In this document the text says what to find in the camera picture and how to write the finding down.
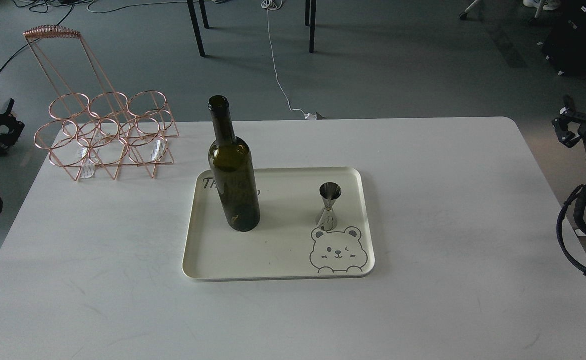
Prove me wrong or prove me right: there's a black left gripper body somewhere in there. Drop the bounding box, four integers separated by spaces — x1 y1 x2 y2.
0 98 25 157

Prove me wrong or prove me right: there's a dark green wine bottle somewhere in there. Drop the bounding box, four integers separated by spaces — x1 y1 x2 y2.
208 95 261 232

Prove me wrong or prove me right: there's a silver steel jigger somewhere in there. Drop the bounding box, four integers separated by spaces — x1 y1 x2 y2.
315 182 342 232

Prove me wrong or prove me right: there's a black equipment case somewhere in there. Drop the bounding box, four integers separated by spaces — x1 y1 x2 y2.
542 0 586 75

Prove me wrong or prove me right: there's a black table leg left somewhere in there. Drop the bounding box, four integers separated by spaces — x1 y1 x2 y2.
187 0 210 58

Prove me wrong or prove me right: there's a black table leg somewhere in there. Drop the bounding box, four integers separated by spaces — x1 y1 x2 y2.
305 0 317 54
187 0 210 58

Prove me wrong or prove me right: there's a cream bear print tray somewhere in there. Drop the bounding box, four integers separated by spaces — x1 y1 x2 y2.
182 167 375 281

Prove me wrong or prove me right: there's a black table leg right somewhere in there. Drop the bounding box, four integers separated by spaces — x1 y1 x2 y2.
305 0 317 54

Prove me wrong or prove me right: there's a rose gold wire bottle rack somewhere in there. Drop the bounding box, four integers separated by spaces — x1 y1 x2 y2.
23 25 179 182

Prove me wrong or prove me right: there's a black braided cable right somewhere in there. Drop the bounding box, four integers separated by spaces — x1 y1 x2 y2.
556 178 586 286

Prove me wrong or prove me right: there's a white floor cable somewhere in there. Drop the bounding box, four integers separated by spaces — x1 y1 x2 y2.
261 0 317 121

